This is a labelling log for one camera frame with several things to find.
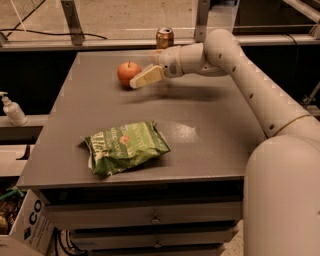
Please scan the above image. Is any gold soda can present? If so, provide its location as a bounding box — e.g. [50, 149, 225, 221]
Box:
[156, 27, 174, 49]

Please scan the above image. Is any green jalapeno chip bag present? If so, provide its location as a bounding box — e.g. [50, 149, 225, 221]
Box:
[84, 121, 170, 176]

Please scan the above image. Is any red apple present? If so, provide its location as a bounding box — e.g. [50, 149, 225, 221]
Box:
[117, 61, 141, 87]

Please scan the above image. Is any white pump sanitizer bottle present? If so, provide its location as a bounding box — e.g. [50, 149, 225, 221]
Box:
[0, 92, 28, 126]

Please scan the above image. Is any lower metal drawer handle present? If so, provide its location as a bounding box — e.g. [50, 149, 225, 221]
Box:
[153, 241, 162, 249]

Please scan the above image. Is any white cardboard box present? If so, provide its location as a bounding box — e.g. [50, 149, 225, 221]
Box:
[0, 190, 54, 256]

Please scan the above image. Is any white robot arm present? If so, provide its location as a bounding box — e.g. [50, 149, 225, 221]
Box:
[129, 29, 320, 256]

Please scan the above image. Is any grey drawer cabinet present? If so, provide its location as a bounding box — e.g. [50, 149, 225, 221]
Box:
[18, 51, 264, 256]

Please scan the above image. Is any upper metal drawer handle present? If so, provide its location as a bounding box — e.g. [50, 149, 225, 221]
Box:
[151, 214, 161, 225]

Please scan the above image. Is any metal drawer handle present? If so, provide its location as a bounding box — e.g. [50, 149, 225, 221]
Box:
[151, 214, 161, 225]
[153, 241, 162, 249]

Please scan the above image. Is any black cable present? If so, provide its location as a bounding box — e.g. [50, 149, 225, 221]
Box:
[0, 28, 108, 41]

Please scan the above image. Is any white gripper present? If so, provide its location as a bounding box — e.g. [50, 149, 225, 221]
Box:
[129, 46, 183, 89]

